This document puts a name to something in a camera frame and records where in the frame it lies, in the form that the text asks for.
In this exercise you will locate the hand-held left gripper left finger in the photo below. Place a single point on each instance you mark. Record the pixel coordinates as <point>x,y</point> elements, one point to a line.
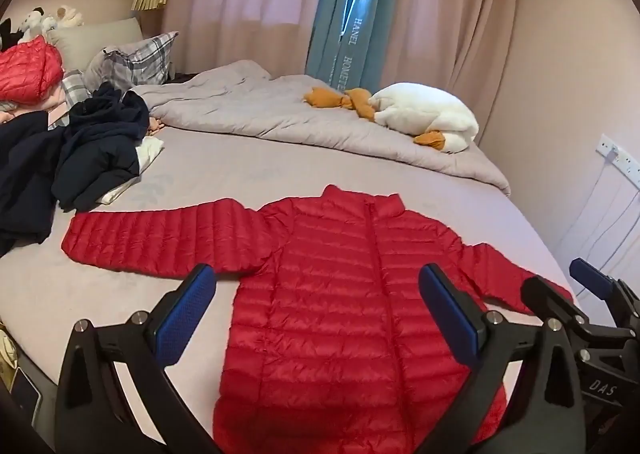
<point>186,316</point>

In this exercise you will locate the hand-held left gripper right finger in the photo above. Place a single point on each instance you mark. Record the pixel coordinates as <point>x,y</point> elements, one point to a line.
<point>447,311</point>

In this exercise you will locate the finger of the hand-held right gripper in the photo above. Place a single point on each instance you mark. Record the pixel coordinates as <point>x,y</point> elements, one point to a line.
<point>547,296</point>
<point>590,276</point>

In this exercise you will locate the red down jacket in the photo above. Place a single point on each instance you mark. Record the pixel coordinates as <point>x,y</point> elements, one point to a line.
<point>325,294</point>
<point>27,69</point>

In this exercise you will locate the bed with pink sheet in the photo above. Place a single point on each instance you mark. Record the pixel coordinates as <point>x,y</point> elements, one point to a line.
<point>450,204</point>

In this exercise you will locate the white cloth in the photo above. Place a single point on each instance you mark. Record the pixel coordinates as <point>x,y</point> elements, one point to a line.
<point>147,152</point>

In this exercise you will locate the yellow bag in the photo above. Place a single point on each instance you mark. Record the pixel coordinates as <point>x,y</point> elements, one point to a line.
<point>7,354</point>

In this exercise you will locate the navy hoodie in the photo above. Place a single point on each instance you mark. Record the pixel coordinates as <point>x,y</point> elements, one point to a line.
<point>100,144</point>

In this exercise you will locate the white goose plush toy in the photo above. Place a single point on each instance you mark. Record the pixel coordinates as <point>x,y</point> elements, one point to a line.
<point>425,109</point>

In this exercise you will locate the dark garment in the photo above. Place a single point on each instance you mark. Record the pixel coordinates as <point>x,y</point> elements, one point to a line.
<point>22,184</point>

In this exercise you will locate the grey duvet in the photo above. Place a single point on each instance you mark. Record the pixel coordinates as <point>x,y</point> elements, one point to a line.
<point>280,109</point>

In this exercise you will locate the pink garment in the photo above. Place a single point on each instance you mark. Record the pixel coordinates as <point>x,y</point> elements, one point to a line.
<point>47,107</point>

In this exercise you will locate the plaid pillow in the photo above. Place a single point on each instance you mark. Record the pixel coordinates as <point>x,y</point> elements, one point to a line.
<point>137,59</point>

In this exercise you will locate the grey pillow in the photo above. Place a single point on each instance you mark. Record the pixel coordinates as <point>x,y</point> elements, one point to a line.
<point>95,39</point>

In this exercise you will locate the folded red down jacket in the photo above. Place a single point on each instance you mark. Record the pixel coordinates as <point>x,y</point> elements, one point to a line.
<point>27,69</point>

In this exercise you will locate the blue curtain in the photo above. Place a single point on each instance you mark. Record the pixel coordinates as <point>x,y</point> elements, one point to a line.
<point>350,9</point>

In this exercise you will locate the beige plush toy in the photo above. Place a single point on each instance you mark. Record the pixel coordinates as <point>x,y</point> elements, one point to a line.
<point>69,15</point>

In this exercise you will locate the white wall socket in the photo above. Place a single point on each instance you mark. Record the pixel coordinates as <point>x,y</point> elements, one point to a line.
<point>620,157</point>

